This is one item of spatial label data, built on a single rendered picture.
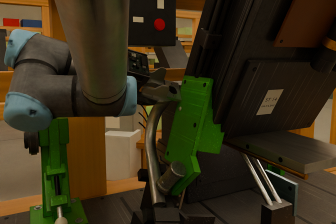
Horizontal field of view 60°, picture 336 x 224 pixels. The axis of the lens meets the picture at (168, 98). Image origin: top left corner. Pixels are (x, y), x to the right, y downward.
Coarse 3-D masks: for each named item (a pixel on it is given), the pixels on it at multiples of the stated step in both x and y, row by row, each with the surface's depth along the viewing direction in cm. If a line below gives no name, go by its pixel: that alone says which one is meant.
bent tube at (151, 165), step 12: (168, 84) 71; (168, 96) 68; (180, 96) 70; (156, 108) 74; (156, 120) 76; (144, 144) 75; (156, 156) 72; (156, 168) 69; (156, 192) 65; (156, 204) 66
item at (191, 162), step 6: (192, 156) 61; (186, 162) 62; (192, 162) 60; (186, 168) 61; (192, 168) 59; (198, 168) 60; (186, 174) 61; (192, 174) 59; (198, 174) 60; (180, 180) 62; (186, 180) 61; (192, 180) 61; (174, 186) 64; (180, 186) 62; (186, 186) 63; (174, 192) 64
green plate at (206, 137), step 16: (192, 80) 67; (208, 80) 61; (192, 96) 66; (208, 96) 61; (176, 112) 71; (192, 112) 64; (208, 112) 63; (176, 128) 69; (192, 128) 63; (208, 128) 64; (176, 144) 67; (192, 144) 62; (208, 144) 64
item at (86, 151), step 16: (48, 0) 86; (80, 128) 88; (96, 128) 90; (304, 128) 131; (80, 144) 88; (96, 144) 90; (80, 160) 89; (96, 160) 91; (80, 176) 90; (96, 176) 92; (80, 192) 90; (96, 192) 92
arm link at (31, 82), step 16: (16, 64) 52; (32, 64) 50; (48, 64) 52; (16, 80) 49; (32, 80) 48; (48, 80) 49; (64, 80) 49; (16, 96) 47; (32, 96) 47; (48, 96) 48; (64, 96) 48; (16, 112) 45; (32, 112) 46; (48, 112) 48; (64, 112) 50; (16, 128) 49; (32, 128) 49
